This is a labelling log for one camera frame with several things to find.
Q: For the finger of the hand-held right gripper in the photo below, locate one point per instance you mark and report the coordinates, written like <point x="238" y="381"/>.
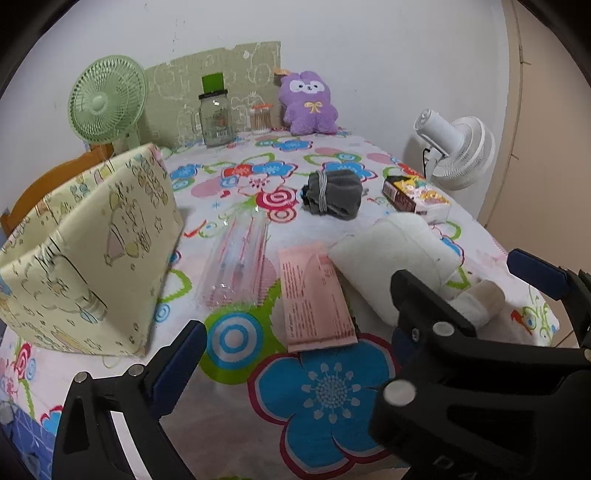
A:
<point x="443" y="350"/>
<point x="538" y="274"/>

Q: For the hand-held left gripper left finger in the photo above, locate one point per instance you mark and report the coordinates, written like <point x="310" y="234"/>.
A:
<point x="178" y="369"/>

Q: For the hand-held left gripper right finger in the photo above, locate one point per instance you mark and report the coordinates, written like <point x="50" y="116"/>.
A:
<point x="401" y="344"/>

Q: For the white towel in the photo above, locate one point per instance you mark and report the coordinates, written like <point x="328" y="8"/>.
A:
<point x="383" y="258"/>

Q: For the pink paper packet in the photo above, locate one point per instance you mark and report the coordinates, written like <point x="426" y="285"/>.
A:
<point x="314" y="300"/>

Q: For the clear pink-striped plastic package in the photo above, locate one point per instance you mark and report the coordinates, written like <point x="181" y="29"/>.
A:
<point x="238" y="263"/>

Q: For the yellow fabric storage box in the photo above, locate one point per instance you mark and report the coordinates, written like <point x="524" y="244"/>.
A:
<point x="92" y="258"/>

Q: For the grey sock bundle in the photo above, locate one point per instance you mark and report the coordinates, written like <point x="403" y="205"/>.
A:
<point x="334" y="194"/>

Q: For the floral tablecloth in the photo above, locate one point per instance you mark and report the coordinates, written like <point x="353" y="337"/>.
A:
<point x="323" y="397"/>

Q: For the beige door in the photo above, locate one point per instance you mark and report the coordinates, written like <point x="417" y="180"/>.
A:
<point x="554" y="138"/>

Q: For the cartoon print tissue pack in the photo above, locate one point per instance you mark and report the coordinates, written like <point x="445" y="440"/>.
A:
<point x="418" y="196"/>

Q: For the white clip fan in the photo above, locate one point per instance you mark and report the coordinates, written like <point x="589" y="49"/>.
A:
<point x="461" y="147"/>

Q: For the blue patterned cloth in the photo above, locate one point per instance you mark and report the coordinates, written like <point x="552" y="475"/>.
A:
<point x="27" y="443"/>

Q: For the wooden chair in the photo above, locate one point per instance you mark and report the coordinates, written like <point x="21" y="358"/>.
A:
<point x="55" y="182"/>

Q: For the glass jar mug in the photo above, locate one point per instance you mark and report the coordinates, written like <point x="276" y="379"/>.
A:
<point x="216" y="122"/>

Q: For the purple plush bunny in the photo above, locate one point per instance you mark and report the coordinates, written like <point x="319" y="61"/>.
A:
<point x="307" y="104"/>

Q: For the cotton swab jar orange lid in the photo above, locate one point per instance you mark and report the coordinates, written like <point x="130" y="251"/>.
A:
<point x="261" y="120"/>

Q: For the green desk fan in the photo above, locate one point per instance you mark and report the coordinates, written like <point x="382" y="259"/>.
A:
<point x="104" y="104"/>

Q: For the green rectangular card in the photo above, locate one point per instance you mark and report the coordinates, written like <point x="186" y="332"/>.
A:
<point x="213" y="84"/>

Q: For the green patterned wall sheet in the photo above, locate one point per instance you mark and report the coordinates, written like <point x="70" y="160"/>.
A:
<point x="171" y="92"/>

